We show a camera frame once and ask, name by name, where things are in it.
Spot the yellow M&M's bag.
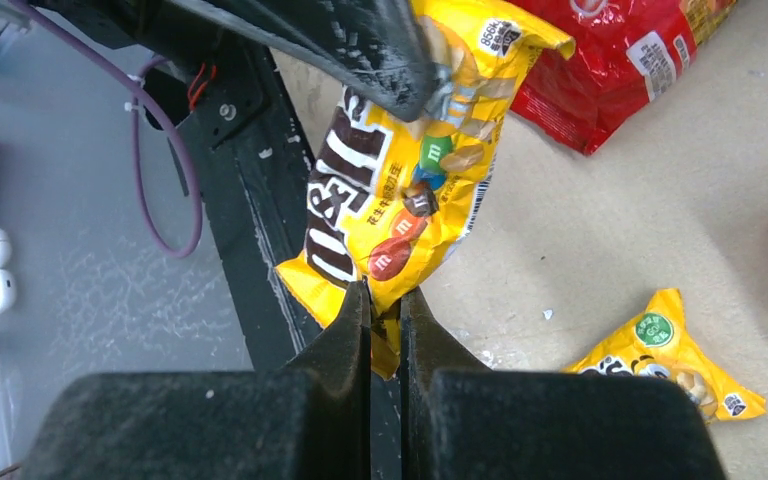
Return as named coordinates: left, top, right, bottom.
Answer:
left=277, top=1, right=576, bottom=379
left=563, top=288, right=767, bottom=423

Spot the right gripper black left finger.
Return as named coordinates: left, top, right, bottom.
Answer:
left=21, top=282, right=372, bottom=479

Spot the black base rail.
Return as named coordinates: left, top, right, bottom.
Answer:
left=32, top=0, right=404, bottom=480

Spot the red assorted gummy bag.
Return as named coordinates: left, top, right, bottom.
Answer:
left=511, top=0, right=735, bottom=155

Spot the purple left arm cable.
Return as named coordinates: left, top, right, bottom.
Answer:
left=9, top=0, right=204, bottom=260

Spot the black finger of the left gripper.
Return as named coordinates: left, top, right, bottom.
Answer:
left=178, top=0, right=436, bottom=122

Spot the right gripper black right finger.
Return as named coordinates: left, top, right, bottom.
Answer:
left=399, top=290, right=725, bottom=479

